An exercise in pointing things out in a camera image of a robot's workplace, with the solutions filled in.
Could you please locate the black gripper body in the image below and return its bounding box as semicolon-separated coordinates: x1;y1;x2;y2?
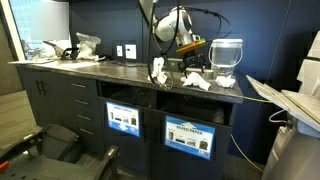
182;50;206;67

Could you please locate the wide white tissue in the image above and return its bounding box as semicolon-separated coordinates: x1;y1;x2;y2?
179;72;212;92

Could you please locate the tall twisted white tissue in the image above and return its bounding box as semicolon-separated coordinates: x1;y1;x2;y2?
147;57;170;85

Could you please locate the small white tissue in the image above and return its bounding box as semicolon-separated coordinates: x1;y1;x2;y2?
214;75;237;89

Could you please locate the small black box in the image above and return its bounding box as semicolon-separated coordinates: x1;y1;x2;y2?
166;58;184;73

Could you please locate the blue sign with up arrow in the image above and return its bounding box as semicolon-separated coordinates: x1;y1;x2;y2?
164;115;217;161

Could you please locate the blue sign with down arrow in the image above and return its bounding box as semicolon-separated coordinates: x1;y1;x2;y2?
105;100;142;138

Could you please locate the clear plastic bag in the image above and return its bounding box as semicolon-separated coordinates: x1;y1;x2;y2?
75;32;102;62

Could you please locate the grey white office printer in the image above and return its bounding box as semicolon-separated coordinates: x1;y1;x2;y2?
246;31;320;180

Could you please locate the dark cabinet with stone counter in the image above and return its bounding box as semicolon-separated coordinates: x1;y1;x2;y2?
16;59;245;180

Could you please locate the white paper sheet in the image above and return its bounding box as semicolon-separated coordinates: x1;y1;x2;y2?
8;59;54;66

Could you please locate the window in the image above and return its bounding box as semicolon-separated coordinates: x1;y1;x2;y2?
9;0;73;62

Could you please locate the wrist camera on yellow mount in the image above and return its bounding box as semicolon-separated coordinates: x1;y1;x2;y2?
175;38;208;55

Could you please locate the clear plastic bucket with handle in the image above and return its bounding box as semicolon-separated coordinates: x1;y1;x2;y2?
208;38;244;78

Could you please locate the large white wall outlet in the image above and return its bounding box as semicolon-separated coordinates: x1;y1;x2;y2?
124;43;138;60

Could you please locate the yellow cable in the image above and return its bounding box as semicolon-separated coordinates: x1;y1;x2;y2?
229;95;272;174

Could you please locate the white printer cable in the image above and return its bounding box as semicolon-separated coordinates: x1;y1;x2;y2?
268;109;289;125

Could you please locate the black cabinet door handle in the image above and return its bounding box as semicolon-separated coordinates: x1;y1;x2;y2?
40;79;48;97
35;79;42;96

